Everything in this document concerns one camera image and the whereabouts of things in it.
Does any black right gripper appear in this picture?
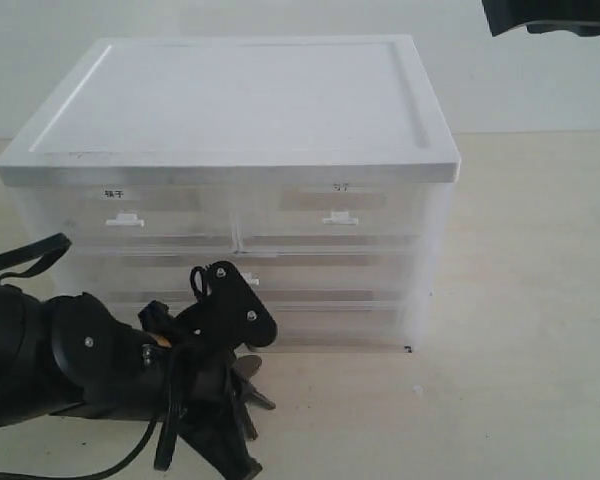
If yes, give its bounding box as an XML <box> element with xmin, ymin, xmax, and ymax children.
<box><xmin>481</xmin><ymin>0</ymin><xmax>600</xmax><ymax>36</ymax></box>

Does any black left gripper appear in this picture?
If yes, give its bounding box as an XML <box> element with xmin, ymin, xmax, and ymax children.
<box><xmin>47</xmin><ymin>261</ymin><xmax>262</xmax><ymax>479</ymax></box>

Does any key bunch with blue tag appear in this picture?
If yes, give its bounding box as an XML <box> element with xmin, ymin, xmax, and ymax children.
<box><xmin>230</xmin><ymin>353</ymin><xmax>276</xmax><ymax>441</ymax></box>

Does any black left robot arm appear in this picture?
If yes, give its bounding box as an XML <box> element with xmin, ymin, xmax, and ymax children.
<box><xmin>0</xmin><ymin>261</ymin><xmax>277</xmax><ymax>479</ymax></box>

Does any middle wide clear drawer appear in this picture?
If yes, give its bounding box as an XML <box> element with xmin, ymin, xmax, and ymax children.
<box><xmin>67</xmin><ymin>252</ymin><xmax>420</xmax><ymax>303</ymax></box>

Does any wide clear drawer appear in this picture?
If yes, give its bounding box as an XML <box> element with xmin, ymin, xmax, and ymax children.
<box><xmin>67</xmin><ymin>252</ymin><xmax>420</xmax><ymax>303</ymax></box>
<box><xmin>91</xmin><ymin>287</ymin><xmax>419</xmax><ymax>351</ymax></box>

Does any bottom wide clear drawer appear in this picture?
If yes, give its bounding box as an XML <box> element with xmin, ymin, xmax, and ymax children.
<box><xmin>91</xmin><ymin>287</ymin><xmax>419</xmax><ymax>351</ymax></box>

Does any white plastic drawer cabinet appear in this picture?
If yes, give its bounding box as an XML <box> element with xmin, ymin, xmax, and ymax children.
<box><xmin>0</xmin><ymin>35</ymin><xmax>461</xmax><ymax>351</ymax></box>

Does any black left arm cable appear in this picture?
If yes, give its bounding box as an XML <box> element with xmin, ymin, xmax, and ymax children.
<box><xmin>0</xmin><ymin>232</ymin><xmax>73</xmax><ymax>285</ymax></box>

